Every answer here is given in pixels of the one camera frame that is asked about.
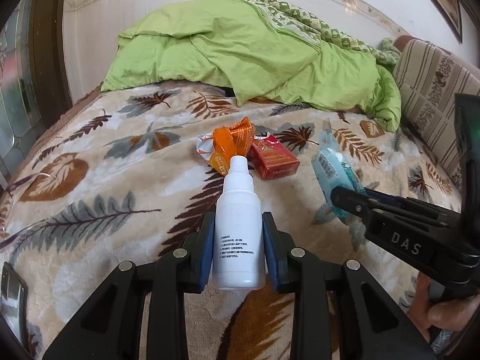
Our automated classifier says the teal pen blister pack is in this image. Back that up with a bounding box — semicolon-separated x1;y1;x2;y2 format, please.
312;119;366;224

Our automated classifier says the white spray bottle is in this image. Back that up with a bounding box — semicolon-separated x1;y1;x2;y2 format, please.
212;155;265;291

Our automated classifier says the right hand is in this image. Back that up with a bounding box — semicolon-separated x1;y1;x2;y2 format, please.
408;272;479;342

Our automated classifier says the red cigarette box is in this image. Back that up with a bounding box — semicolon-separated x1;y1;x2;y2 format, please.
248;135;299;180

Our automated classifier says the striped beige pillow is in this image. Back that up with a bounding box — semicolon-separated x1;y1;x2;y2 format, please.
394;36;479;189

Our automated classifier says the crumpled orange wrapper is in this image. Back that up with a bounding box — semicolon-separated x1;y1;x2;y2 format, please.
196;117;256;176

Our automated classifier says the leaf pattern fleece blanket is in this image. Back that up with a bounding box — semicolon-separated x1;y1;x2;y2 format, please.
1;83;461;359

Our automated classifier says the green quilt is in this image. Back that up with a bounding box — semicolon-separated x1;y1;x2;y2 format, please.
103;0;401;132

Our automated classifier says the wooden glass door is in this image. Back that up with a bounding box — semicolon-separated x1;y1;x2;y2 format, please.
1;0;72;188

